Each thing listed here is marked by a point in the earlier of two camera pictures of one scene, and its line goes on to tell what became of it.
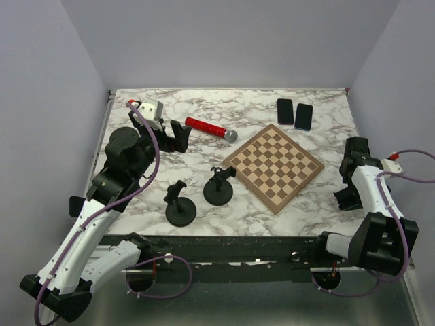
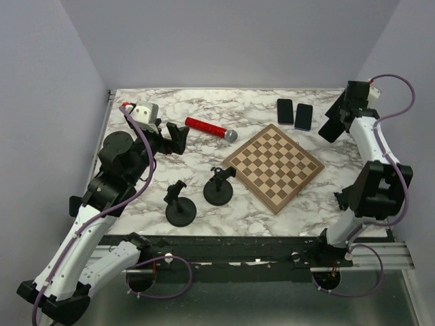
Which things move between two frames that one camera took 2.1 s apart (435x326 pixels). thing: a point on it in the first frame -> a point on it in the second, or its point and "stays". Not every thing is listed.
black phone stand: x=218 y=191 stays
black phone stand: x=181 y=212 stays
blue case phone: x=303 y=120 stays
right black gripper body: x=343 y=174 -> x=344 y=106
